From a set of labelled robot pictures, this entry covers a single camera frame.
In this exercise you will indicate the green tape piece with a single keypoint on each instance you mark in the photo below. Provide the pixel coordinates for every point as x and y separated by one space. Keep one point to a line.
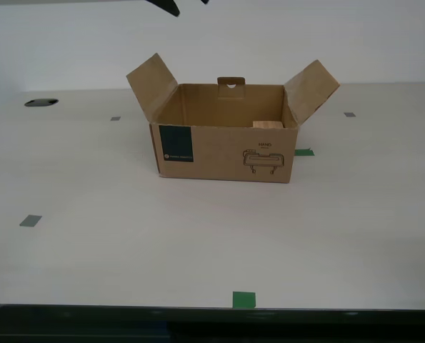
304 152
244 299

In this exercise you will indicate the grey tape square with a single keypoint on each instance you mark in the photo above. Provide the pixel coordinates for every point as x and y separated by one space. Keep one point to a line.
349 114
30 221

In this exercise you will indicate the light wooden block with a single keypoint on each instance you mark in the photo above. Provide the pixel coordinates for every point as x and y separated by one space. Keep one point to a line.
267 124

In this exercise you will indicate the brown cardboard box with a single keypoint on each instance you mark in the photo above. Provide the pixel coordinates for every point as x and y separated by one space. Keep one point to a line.
226 157

